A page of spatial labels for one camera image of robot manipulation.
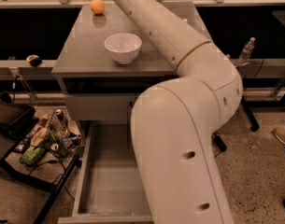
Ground black cart frame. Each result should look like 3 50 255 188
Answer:
0 118 79 224

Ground black and yellow tape measure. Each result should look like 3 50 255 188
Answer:
26 55 42 67

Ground wire basket of groceries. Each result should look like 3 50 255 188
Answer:
30 108 83 158

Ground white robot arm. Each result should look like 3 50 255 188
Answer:
113 0 242 224

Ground green snack bag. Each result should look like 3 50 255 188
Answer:
20 147 45 166

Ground open grey middle drawer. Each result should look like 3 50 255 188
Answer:
58 122 153 224

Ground grey drawer cabinet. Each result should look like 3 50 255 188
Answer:
50 1 218 133

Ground orange fruit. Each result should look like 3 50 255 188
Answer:
90 0 105 15

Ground white bowl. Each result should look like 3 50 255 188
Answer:
104 33 142 64

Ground closed drawer with black handle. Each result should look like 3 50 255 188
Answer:
64 93 135 123

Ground dark brown bag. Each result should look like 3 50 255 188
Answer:
0 92 36 139

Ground small water bottle on ledge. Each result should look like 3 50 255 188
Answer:
238 37 256 65

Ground black power adapter with cable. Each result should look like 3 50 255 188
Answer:
212 133 227 157

